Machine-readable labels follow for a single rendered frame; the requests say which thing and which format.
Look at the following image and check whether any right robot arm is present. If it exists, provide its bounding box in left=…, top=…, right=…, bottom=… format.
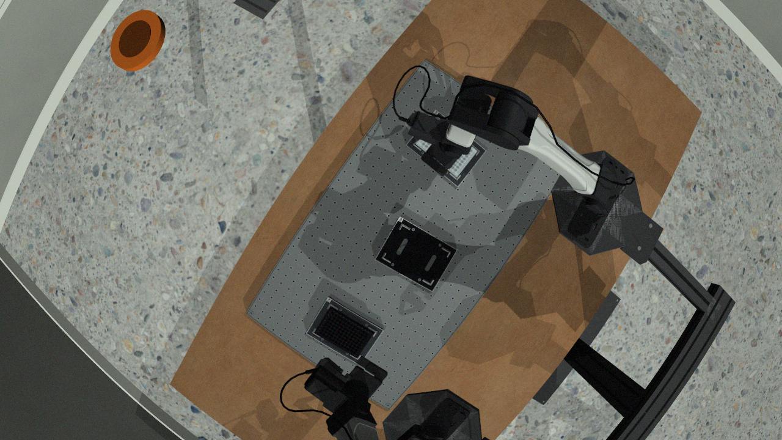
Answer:
left=407, top=86, right=628, bottom=247

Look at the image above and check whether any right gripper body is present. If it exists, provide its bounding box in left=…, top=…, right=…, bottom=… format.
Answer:
left=422, top=141, right=457, bottom=171

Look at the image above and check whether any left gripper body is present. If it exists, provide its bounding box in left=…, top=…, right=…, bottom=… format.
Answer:
left=324, top=362, right=387, bottom=399

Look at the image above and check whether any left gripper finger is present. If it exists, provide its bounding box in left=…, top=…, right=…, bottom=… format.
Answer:
left=356, top=356, right=371, bottom=368

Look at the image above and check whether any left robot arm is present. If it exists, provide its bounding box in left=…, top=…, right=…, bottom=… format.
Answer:
left=304, top=357, right=470, bottom=440

